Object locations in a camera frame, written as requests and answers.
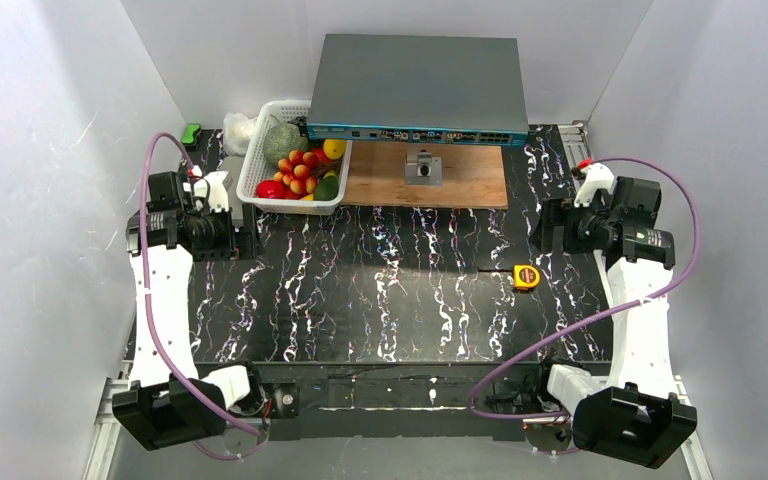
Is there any clear plastic bag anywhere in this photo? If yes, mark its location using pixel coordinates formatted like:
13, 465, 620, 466
222, 113, 257, 156

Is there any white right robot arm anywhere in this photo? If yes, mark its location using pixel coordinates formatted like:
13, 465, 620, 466
531, 175, 697, 469

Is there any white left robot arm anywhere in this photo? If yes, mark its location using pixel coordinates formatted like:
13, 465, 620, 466
112, 168, 272, 451

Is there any red fake apple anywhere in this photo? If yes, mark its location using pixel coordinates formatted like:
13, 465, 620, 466
255, 180, 286, 199

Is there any green fake melon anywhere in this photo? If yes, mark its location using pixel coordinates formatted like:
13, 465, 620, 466
262, 123, 308, 167

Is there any green fake mango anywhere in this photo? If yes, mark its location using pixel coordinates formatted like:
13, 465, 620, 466
313, 176, 340, 201

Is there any yellow fake lemon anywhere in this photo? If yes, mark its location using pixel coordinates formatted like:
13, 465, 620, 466
322, 139, 347, 160

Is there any yellow tape measure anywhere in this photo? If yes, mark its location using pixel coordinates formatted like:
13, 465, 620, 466
512, 264, 542, 292

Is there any grey rectangular case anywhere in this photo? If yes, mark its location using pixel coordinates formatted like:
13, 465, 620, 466
218, 155, 245, 202

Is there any red lychee bunch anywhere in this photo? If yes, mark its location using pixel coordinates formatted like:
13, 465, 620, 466
272, 148, 338, 201

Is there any wooden board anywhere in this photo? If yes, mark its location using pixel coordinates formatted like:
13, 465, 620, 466
341, 141, 508, 210

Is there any green clip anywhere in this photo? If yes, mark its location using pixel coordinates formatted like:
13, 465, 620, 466
180, 123, 201, 148

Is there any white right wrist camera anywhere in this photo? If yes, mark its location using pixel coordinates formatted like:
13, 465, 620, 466
572, 159, 616, 208

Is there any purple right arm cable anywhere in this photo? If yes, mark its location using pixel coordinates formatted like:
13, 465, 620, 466
467, 156, 701, 458

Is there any grey metal bracket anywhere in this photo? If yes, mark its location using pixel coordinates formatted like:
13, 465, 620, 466
404, 149, 443, 187

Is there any grey network switch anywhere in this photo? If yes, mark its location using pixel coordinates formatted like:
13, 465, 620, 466
306, 33, 529, 147

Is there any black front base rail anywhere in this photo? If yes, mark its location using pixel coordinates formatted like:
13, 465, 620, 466
193, 360, 614, 443

